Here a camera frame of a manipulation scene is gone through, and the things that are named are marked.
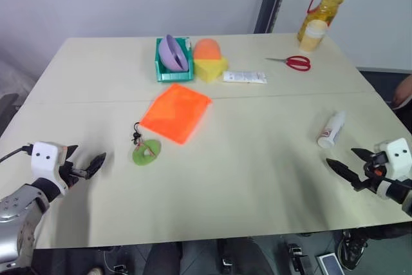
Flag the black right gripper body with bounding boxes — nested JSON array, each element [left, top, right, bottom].
[[362, 151, 389, 194]]

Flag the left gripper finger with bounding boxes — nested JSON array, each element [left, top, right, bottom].
[[63, 144, 79, 163], [84, 151, 107, 179]]

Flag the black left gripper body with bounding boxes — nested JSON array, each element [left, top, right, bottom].
[[58, 160, 89, 189]]

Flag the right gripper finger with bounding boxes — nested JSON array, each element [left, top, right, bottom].
[[326, 158, 363, 193], [350, 147, 375, 162]]

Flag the white plastic bottle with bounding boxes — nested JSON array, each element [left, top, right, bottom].
[[317, 110, 348, 149]]

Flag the bystander person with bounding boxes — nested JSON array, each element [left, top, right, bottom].
[[391, 75, 412, 134]]

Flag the black sneaker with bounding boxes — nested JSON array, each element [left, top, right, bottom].
[[337, 229, 370, 271]]

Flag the black floor device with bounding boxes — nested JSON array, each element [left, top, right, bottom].
[[286, 242, 312, 275]]

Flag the teal plastic bin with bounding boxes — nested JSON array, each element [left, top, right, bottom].
[[155, 37, 195, 83]]

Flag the purple plastic bowl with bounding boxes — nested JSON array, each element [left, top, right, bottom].
[[157, 34, 189, 72]]

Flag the white printed tube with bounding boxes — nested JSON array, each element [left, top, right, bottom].
[[222, 70, 268, 85]]

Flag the yellow sponge block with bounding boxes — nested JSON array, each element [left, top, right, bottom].
[[194, 55, 230, 83]]

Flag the orange dome sponge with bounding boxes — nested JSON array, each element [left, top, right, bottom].
[[193, 38, 223, 61]]

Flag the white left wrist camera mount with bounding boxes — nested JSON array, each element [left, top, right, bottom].
[[30, 141, 70, 196]]

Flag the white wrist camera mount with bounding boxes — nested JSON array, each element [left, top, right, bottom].
[[30, 141, 70, 196], [375, 138, 412, 198]]

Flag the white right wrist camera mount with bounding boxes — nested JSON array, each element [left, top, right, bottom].
[[375, 138, 412, 198]]

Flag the green ring-shaped plush toy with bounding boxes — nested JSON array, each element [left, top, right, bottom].
[[131, 138, 162, 167]]

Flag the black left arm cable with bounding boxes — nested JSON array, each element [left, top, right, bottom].
[[0, 145, 33, 164]]

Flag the orange cloth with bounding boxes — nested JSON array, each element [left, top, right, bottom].
[[140, 83, 213, 146]]

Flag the red-handled scissors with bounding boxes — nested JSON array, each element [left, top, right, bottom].
[[265, 55, 312, 71]]

